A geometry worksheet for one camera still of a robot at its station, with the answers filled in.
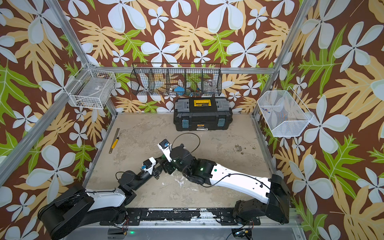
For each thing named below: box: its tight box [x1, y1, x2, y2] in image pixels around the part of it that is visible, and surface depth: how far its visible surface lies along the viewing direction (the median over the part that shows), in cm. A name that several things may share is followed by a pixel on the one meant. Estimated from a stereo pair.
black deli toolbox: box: [173, 97, 233, 131], surface depth 101 cm
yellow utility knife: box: [111, 137, 119, 149], surface depth 103 cm
